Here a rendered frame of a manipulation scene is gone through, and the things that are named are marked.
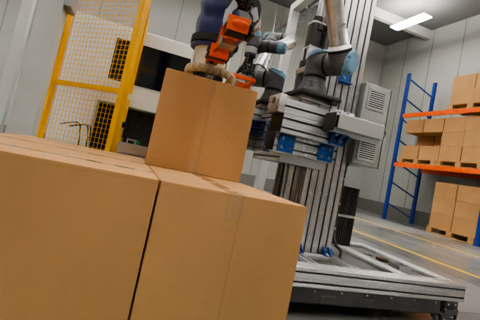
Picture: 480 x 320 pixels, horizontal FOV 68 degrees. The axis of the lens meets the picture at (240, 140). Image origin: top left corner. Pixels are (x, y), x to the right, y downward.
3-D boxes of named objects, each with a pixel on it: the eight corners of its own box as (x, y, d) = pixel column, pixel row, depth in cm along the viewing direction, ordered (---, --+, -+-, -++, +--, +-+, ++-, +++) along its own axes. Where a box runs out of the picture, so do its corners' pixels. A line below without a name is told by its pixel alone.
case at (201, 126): (145, 158, 200) (161, 89, 203) (213, 172, 210) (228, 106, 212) (144, 163, 142) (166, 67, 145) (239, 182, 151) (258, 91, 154)
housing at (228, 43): (216, 46, 137) (218, 35, 137) (233, 51, 139) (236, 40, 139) (220, 41, 130) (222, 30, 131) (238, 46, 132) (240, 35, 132)
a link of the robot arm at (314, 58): (311, 81, 191) (316, 56, 192) (333, 80, 181) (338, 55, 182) (298, 73, 182) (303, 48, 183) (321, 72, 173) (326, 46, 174)
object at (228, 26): (221, 35, 124) (223, 21, 125) (241, 41, 126) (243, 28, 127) (226, 27, 116) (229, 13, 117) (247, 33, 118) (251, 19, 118)
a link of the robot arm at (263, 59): (263, 77, 223) (285, 29, 256) (241, 74, 228) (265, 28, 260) (264, 91, 232) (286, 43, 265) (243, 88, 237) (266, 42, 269)
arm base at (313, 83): (315, 101, 191) (318, 83, 192) (331, 98, 177) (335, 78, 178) (291, 93, 186) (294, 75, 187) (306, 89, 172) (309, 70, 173)
